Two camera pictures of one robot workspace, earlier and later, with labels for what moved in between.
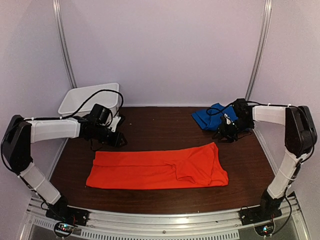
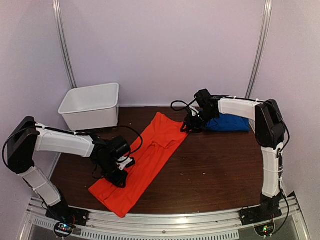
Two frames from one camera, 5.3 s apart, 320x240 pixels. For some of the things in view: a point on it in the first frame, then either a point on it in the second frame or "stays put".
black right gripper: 224,133 → 191,125
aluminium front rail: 105,224 stays put
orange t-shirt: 195,166 → 158,142
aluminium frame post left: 58,14 stays put
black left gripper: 117,142 → 118,181
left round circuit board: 63,229 stays put
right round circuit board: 265,229 stays put
